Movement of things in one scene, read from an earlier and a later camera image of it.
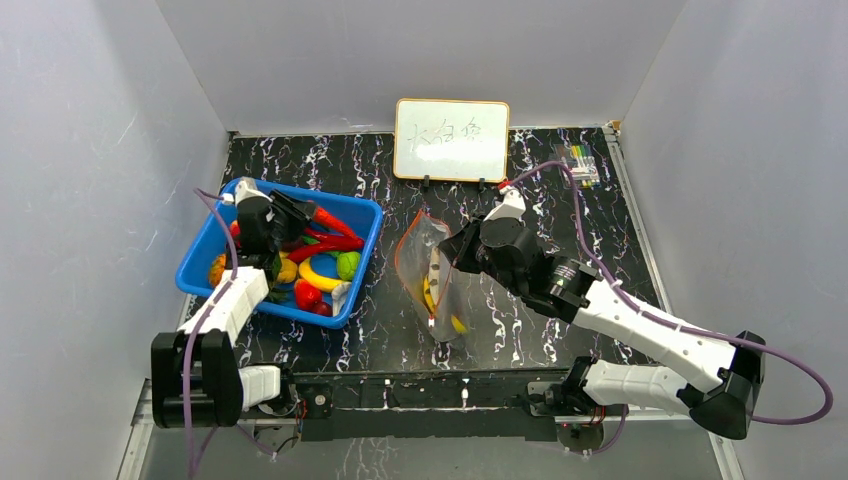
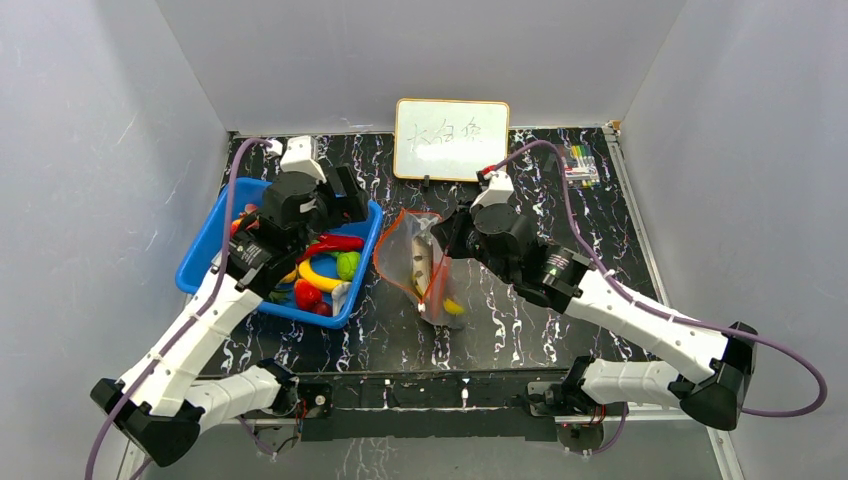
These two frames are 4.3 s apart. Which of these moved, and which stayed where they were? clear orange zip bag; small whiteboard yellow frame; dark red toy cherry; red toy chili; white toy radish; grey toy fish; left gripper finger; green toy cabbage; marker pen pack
Moved: left gripper finger; clear orange zip bag; grey toy fish
Stayed: white toy radish; marker pen pack; green toy cabbage; small whiteboard yellow frame; dark red toy cherry; red toy chili
